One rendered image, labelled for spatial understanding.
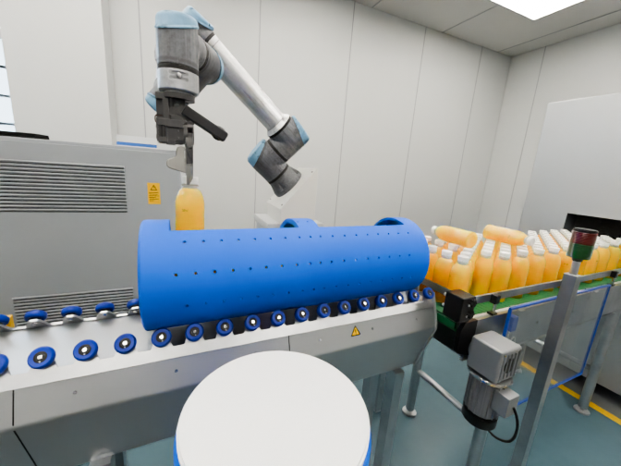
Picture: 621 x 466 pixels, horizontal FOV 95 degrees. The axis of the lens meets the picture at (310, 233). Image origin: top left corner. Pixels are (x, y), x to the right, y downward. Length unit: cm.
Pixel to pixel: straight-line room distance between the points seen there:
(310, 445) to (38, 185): 218
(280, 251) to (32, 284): 201
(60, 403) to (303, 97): 353
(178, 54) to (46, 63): 267
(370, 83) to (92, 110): 312
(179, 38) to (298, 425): 78
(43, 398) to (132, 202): 157
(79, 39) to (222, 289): 293
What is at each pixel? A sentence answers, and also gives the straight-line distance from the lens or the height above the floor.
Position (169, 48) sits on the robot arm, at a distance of 81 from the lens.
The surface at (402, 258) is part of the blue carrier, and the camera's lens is 98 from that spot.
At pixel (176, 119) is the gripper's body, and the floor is 148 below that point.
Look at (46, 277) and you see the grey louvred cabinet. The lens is 252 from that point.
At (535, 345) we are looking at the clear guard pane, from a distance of 158.
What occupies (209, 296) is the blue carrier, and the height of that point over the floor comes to 108.
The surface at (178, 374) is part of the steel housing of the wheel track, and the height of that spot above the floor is 87.
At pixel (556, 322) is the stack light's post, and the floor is 92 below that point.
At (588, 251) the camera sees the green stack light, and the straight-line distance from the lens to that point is 131.
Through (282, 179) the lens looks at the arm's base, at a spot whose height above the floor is 132.
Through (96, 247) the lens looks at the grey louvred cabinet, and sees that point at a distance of 238.
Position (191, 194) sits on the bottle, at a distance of 79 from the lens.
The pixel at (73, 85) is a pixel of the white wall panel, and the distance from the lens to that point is 335.
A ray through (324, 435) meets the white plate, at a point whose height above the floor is 104.
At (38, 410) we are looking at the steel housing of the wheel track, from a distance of 90.
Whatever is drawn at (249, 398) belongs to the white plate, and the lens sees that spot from 52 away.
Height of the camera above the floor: 139
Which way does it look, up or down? 13 degrees down
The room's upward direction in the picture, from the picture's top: 4 degrees clockwise
